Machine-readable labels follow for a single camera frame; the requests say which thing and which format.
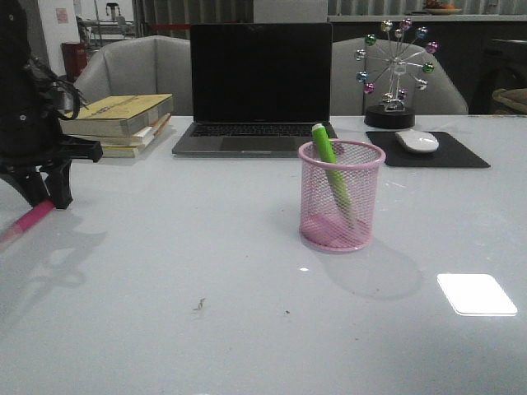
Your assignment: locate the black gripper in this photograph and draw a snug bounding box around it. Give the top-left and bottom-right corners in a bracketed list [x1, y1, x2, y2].
[1, 1, 102, 209]

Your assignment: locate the pink highlighter pen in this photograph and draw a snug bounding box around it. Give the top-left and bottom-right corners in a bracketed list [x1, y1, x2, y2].
[1, 200, 54, 247]

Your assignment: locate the green highlighter pen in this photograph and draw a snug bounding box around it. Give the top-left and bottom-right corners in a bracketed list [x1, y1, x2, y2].
[311, 123, 355, 229]

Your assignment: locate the pink mesh pen holder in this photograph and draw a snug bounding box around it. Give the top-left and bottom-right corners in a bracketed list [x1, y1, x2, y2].
[298, 139, 385, 252]

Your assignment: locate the bottom yellow book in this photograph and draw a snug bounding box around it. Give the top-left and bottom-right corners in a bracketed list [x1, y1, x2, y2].
[101, 124, 168, 158]

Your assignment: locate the yellow book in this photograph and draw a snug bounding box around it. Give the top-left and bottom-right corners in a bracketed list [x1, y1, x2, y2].
[60, 94, 174, 137]
[80, 114, 171, 147]
[101, 124, 168, 158]

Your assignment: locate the top yellow book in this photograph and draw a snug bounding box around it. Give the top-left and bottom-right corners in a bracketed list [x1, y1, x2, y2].
[60, 94, 174, 137]

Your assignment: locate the middle yellow book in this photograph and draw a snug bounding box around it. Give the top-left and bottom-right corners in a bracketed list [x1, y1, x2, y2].
[80, 114, 171, 147]

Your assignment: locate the red trash bin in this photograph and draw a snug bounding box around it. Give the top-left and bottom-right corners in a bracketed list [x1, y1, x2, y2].
[61, 42, 87, 82]

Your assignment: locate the left grey chair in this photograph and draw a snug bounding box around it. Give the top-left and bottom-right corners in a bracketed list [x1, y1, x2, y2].
[75, 35, 193, 116]

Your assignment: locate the grey chair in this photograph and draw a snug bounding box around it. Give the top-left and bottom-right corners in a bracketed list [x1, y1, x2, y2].
[330, 38, 468, 115]
[75, 35, 193, 116]

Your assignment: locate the grey open laptop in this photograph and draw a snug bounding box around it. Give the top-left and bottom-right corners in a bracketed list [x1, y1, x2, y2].
[172, 22, 335, 157]

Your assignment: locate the right grey chair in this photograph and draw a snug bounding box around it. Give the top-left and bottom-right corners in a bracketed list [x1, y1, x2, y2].
[330, 38, 468, 115]

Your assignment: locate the ferris wheel desk ornament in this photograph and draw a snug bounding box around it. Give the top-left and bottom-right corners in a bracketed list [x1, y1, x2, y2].
[355, 17, 439, 130]

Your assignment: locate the white computer mouse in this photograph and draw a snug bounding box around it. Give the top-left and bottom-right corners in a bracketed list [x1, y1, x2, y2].
[394, 129, 439, 154]

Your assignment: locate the black mouse pad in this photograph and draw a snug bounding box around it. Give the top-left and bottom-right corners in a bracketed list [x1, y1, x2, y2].
[366, 131, 491, 169]

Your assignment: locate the fruit bowl on counter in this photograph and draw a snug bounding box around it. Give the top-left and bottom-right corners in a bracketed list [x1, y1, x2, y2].
[423, 0, 461, 16]

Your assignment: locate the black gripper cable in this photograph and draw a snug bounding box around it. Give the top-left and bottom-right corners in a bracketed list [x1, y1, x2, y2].
[24, 57, 90, 121]

